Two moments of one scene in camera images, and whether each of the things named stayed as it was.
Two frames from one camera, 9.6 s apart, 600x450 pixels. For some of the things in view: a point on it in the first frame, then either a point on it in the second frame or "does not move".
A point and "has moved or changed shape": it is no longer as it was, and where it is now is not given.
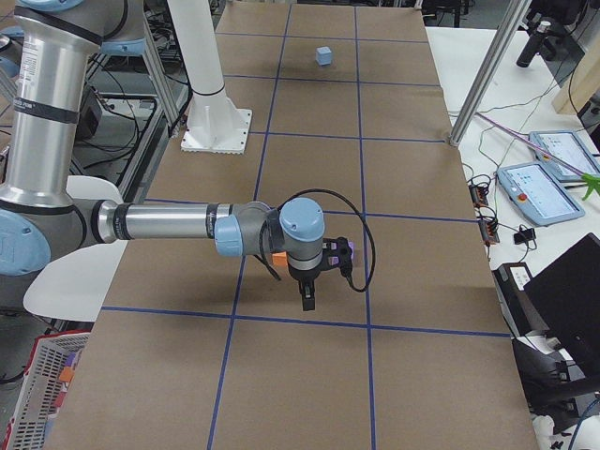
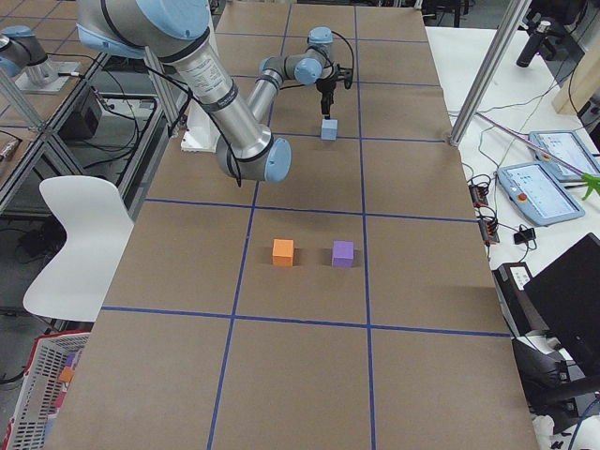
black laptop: (566, 297) does not move
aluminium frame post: (511, 26) does not move
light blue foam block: (322, 55) has moved or changed shape
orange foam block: (279, 260) does not move
